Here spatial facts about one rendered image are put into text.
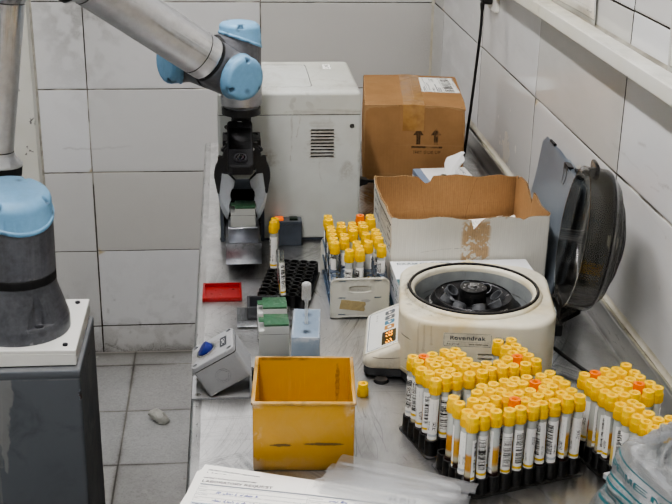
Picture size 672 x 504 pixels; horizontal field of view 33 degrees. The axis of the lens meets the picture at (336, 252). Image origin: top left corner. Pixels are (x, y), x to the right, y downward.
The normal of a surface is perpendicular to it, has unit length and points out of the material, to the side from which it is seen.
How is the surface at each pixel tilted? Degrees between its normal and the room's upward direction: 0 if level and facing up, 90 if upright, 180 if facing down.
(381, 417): 0
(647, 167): 90
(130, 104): 90
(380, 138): 90
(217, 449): 0
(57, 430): 90
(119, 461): 0
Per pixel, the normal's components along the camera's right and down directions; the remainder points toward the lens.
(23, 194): 0.11, -0.88
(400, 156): -0.03, 0.36
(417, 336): -0.60, 0.28
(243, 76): 0.59, 0.31
